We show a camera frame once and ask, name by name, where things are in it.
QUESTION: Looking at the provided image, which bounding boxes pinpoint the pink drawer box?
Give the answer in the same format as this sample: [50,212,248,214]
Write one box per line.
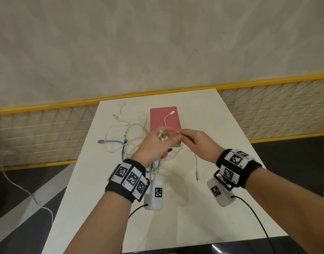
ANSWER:
[150,106,182,149]

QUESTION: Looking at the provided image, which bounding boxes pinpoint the person's left forearm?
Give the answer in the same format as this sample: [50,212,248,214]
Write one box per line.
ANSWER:
[64,192,132,254]

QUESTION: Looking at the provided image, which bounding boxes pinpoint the black wristband with markers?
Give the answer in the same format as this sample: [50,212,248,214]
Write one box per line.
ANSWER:
[214,148,263,191]
[105,158,151,203]

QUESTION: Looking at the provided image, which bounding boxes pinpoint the blue cable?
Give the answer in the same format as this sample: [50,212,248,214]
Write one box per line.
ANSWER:
[97,139,161,174]

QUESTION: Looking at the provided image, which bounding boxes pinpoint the person's right forearm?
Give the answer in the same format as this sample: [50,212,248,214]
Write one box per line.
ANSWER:
[244,168,324,254]

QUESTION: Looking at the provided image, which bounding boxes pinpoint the person's left hand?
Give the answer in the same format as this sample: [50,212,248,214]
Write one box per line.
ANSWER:
[130,127,183,170]

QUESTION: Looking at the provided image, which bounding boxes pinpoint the black right camera cable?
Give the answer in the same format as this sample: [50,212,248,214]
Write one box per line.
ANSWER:
[230,195,276,254]

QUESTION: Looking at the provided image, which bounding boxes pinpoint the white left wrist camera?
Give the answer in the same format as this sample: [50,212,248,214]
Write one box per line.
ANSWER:
[144,180,164,211]

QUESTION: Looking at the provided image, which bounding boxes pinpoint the black right wristband with markers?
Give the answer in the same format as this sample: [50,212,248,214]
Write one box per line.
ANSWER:
[214,148,263,191]

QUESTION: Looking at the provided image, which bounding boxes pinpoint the person's right hand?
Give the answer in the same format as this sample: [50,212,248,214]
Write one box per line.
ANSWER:
[179,129,226,165]

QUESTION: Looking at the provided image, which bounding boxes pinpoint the black left wristband with markers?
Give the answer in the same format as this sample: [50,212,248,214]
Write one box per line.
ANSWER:
[105,158,151,203]

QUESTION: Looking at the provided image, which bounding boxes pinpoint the bundle of white cables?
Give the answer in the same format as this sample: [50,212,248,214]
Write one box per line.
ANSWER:
[105,115,149,154]
[120,103,148,135]
[163,111,176,128]
[162,145,200,181]

